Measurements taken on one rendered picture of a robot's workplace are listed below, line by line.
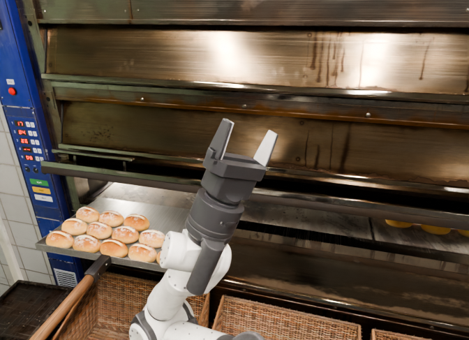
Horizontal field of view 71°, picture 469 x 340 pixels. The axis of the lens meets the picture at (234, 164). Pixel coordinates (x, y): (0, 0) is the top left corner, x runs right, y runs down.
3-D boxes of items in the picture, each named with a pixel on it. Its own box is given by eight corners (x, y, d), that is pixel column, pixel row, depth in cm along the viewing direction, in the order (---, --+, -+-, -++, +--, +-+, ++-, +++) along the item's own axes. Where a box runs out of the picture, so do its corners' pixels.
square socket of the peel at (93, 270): (95, 283, 99) (93, 275, 98) (85, 281, 100) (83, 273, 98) (112, 263, 107) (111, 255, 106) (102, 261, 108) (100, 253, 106)
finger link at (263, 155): (266, 128, 58) (252, 159, 60) (278, 135, 56) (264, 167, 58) (272, 130, 60) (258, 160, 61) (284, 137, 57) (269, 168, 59)
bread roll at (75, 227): (93, 227, 124) (90, 216, 122) (82, 239, 118) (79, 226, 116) (70, 225, 126) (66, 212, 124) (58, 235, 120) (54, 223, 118)
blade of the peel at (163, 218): (186, 276, 102) (186, 269, 101) (36, 250, 113) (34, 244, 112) (218, 213, 134) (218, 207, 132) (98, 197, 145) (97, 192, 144)
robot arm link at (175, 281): (231, 237, 64) (204, 271, 71) (187, 227, 60) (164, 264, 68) (234, 267, 59) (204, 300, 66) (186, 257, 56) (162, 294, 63)
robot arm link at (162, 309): (186, 257, 72) (159, 298, 83) (146, 279, 64) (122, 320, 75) (215, 299, 68) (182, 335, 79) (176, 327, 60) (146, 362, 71)
